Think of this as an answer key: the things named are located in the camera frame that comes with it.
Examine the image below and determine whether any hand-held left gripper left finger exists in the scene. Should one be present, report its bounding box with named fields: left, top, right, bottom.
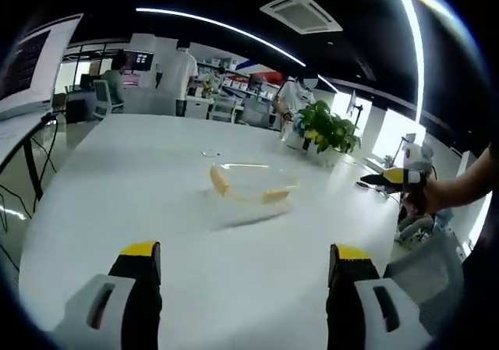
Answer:
left=50, top=240, right=163, bottom=350

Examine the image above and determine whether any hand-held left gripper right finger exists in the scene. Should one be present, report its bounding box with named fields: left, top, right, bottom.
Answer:
left=326, top=242, right=434, bottom=350

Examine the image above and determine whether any clear box with yellow buckles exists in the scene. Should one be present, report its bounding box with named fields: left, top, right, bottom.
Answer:
left=202, top=161, right=302, bottom=230

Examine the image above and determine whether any white planter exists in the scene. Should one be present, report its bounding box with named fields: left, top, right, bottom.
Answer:
left=283, top=130, right=345, bottom=168

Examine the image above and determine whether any green potted plant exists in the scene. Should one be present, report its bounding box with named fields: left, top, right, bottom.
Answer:
left=296, top=100, right=362, bottom=156

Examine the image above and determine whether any long ceiling light strip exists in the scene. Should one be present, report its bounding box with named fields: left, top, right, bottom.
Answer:
left=389, top=0, right=426, bottom=125

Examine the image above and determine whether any ceiling air conditioner vent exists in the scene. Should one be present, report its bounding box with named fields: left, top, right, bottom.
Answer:
left=260, top=0, right=344, bottom=35

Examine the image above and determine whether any white side desk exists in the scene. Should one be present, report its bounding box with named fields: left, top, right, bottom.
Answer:
left=0, top=111, right=60, bottom=210

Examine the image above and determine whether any white office chair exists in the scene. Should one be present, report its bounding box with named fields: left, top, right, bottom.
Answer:
left=92, top=79, right=119, bottom=120

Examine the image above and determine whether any curved ceiling light strip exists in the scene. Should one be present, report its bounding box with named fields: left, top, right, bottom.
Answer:
left=136, top=6, right=310, bottom=69

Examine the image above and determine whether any lit computer monitor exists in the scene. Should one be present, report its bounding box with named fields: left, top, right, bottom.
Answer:
left=124, top=49, right=154, bottom=72

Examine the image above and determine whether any large wall screen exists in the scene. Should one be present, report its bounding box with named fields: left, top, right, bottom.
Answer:
left=0, top=12, right=85, bottom=118

